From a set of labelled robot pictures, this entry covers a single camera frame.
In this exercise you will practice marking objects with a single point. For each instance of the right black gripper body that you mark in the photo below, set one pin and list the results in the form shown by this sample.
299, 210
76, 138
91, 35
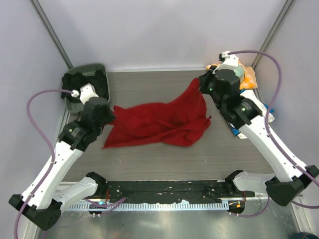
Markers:
208, 84

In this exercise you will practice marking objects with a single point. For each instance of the white slotted cable duct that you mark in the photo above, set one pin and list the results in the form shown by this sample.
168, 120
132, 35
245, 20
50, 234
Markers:
182, 206

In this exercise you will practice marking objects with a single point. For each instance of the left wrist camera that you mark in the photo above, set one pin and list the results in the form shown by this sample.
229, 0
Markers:
85, 93

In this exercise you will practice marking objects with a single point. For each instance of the orange checkered cloth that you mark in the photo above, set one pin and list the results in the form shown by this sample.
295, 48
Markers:
249, 81

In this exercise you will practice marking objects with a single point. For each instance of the light green bowl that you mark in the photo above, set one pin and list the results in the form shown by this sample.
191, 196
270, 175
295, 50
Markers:
240, 72

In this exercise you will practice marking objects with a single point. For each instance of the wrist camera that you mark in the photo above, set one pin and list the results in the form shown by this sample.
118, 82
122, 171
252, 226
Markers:
85, 93
228, 61

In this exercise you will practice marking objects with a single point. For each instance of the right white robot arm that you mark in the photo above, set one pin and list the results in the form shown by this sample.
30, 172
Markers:
290, 175

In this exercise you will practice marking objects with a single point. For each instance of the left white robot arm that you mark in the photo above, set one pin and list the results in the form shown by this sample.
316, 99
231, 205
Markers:
41, 202

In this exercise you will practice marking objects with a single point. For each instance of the red t-shirt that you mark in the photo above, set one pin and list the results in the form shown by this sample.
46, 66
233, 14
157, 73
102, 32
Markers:
181, 122

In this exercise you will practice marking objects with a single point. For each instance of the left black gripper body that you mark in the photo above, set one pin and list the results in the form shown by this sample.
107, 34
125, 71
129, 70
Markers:
109, 117

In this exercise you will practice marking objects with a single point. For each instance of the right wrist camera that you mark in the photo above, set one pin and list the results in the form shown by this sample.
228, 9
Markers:
228, 61

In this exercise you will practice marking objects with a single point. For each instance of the white daisy print t-shirt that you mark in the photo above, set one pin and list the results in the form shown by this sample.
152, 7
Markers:
249, 94

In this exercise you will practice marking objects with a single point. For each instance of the black t-shirt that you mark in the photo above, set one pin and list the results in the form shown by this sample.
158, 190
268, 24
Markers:
76, 81

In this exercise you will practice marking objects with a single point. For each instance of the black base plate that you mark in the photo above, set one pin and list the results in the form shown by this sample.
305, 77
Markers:
169, 192

